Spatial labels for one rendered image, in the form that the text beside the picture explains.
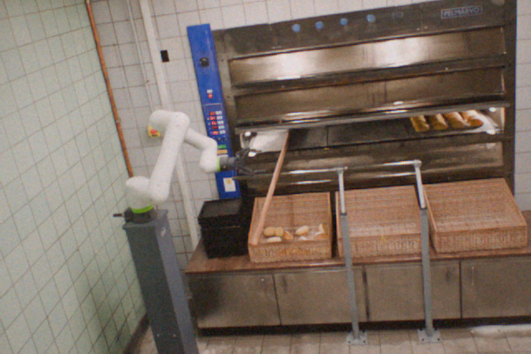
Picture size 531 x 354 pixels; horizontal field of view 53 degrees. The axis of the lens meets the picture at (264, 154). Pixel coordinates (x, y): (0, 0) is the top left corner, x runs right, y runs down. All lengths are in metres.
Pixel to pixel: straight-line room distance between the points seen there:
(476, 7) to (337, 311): 2.17
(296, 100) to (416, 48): 0.86
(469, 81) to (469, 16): 0.42
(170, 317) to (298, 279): 0.88
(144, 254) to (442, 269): 1.86
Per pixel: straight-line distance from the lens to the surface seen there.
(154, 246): 3.12
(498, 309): 3.88
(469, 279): 3.71
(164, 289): 3.26
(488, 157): 3.94
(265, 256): 3.64
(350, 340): 3.84
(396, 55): 3.63
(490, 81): 3.79
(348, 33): 3.61
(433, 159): 3.88
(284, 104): 3.71
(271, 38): 3.64
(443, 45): 3.67
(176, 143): 2.94
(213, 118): 3.78
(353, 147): 3.78
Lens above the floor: 2.47
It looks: 20 degrees down
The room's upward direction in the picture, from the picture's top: 9 degrees counter-clockwise
